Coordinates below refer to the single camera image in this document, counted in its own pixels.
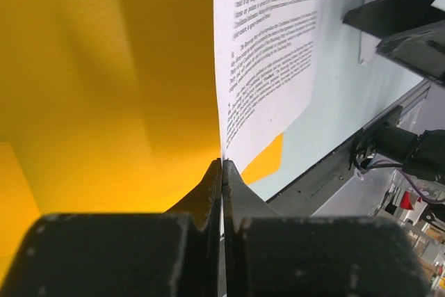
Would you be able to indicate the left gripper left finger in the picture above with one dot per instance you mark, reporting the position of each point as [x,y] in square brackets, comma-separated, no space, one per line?
[175,253]

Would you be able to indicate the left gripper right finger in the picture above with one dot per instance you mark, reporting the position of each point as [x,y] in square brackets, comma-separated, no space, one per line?
[267,254]

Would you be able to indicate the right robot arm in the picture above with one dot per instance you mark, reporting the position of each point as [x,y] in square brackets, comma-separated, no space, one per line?
[419,156]

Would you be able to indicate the printed paper sheet front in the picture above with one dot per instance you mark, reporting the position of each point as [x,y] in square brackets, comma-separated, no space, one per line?
[264,63]

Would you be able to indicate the orange plastic folder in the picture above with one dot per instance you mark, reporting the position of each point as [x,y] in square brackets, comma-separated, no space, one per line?
[106,105]

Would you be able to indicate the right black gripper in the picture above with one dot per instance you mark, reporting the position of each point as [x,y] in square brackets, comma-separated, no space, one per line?
[418,43]

